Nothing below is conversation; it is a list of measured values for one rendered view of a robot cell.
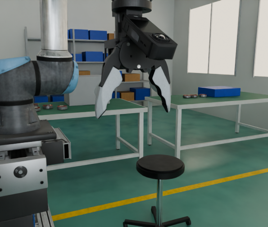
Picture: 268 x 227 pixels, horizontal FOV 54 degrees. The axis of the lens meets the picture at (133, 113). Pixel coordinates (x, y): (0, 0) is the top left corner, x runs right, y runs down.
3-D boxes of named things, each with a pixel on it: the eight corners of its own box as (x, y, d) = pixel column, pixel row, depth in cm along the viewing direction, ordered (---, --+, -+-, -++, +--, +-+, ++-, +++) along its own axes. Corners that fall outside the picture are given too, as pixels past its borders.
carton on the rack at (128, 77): (119, 80, 706) (119, 73, 703) (134, 80, 722) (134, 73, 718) (124, 81, 670) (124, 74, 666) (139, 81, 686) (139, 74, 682)
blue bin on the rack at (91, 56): (82, 61, 657) (81, 52, 652) (98, 61, 673) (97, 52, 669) (85, 61, 619) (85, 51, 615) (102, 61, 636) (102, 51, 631)
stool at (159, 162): (118, 220, 212) (117, 154, 201) (170, 206, 231) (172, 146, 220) (148, 267, 163) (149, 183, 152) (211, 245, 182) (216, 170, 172)
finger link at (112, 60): (112, 95, 47) (137, 55, 48) (115, 97, 45) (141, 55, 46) (90, 81, 45) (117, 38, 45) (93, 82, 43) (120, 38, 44)
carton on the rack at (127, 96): (116, 99, 712) (115, 91, 708) (128, 98, 725) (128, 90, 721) (121, 101, 675) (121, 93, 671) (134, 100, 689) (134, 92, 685)
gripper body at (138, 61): (138, 71, 55) (138, 10, 52) (159, 72, 47) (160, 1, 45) (103, 71, 51) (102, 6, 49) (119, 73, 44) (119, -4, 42)
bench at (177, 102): (144, 144, 410) (144, 96, 395) (236, 131, 484) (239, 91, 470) (175, 164, 329) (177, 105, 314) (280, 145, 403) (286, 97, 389)
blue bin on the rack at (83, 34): (67, 40, 635) (67, 30, 631) (84, 41, 650) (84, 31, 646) (70, 38, 597) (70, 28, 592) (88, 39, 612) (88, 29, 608)
